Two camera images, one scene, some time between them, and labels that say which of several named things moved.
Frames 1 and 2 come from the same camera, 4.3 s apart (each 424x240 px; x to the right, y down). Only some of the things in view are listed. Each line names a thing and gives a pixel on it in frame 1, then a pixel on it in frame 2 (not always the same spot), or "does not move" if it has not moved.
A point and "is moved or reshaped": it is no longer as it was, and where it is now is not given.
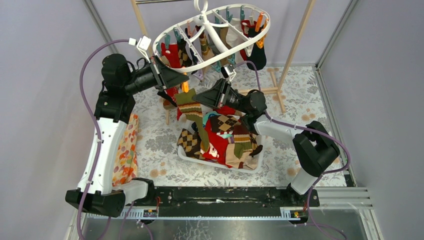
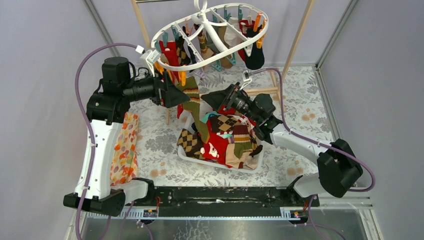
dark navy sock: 258,57 does not move
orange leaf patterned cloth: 126,167 does not move
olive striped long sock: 192,109 is moved or reshaped
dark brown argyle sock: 222,124 does not move
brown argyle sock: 191,142 does not move
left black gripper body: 156,74 to 161,91
